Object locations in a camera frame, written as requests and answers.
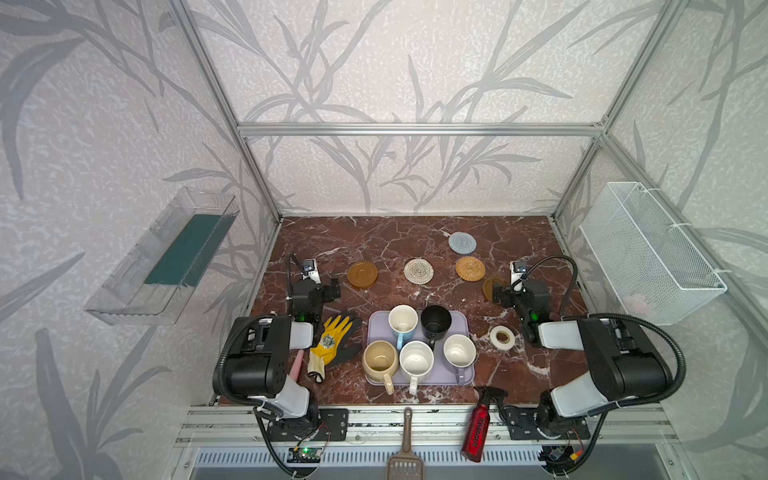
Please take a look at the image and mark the red spray bottle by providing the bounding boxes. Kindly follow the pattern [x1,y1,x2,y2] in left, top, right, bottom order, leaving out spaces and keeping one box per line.
[461,386,508,463]

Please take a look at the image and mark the beige mug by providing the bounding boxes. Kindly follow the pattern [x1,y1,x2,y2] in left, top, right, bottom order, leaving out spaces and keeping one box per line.
[362,340,399,395]

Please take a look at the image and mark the tan woven rattan coaster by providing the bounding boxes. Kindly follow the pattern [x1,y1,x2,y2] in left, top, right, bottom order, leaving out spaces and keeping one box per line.
[455,256,486,282]

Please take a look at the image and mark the grey blue round coaster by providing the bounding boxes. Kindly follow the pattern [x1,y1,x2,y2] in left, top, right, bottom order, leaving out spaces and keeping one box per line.
[448,232,477,255]

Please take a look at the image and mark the white wire mesh basket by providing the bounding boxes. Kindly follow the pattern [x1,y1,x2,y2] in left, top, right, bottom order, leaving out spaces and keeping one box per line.
[580,182,727,326]

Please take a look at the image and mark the white tape roll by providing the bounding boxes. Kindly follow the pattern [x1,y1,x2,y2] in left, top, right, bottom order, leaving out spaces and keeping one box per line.
[489,325,516,352]

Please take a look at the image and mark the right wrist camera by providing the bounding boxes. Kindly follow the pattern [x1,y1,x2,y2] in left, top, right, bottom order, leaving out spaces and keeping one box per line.
[510,260,528,292]

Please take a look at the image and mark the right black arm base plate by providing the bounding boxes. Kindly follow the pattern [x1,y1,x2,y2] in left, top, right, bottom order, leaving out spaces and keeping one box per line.
[499,405,591,440]

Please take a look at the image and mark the brown litter scoop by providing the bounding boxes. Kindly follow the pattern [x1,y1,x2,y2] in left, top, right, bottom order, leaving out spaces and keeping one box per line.
[386,407,425,480]

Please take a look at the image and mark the brown wooden coaster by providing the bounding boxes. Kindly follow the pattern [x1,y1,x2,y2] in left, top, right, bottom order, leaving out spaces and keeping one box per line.
[347,261,379,290]
[481,276,509,303]

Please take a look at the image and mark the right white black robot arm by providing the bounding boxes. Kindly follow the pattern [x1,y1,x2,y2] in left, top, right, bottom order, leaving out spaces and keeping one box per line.
[491,279,687,430]

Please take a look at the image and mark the black mug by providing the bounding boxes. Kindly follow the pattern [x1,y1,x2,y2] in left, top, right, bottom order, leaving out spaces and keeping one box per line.
[420,305,452,350]

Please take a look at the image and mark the pink object in basket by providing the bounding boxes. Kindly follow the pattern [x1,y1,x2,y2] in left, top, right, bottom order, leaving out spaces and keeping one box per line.
[622,293,650,317]

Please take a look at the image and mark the green lit circuit board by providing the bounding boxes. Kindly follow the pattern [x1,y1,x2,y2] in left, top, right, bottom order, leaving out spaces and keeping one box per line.
[286,446,325,465]

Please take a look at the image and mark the clear plastic wall shelf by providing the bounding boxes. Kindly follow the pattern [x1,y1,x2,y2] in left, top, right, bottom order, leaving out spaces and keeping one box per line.
[85,187,240,326]

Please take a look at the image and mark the white woven spiral coaster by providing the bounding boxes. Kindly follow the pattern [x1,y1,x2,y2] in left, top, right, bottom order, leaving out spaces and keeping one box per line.
[403,258,434,285]

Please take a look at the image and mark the white mug blue outside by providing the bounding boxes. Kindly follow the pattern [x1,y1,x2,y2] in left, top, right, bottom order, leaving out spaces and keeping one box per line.
[388,305,420,351]

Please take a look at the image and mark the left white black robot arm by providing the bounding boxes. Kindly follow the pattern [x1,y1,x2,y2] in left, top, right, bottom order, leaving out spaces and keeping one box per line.
[212,278,341,429]

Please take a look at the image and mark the white mug front centre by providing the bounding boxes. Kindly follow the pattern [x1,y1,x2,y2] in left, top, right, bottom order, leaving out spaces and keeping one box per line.
[399,340,434,396]

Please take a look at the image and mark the green mat in shelf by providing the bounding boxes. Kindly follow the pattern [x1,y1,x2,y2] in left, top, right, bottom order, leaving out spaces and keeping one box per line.
[144,214,236,287]

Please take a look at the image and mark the right circuit board with wires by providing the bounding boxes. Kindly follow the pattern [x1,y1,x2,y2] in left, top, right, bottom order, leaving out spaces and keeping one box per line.
[539,445,583,466]

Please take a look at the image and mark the purple pink spatula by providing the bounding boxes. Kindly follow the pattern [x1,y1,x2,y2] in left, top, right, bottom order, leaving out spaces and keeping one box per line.
[289,350,305,382]

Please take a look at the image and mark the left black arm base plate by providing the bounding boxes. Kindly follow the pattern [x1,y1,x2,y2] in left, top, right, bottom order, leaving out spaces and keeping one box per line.
[267,408,349,442]

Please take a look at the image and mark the lavender plastic tray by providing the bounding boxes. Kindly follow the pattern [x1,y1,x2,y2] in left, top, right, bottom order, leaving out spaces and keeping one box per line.
[365,309,476,388]

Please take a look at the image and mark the white mug lavender handle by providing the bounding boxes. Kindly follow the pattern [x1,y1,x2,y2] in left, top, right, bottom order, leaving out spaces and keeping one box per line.
[443,334,477,385]

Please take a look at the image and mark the yellow black work glove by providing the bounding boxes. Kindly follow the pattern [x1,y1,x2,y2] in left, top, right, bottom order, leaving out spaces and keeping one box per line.
[307,314,362,383]

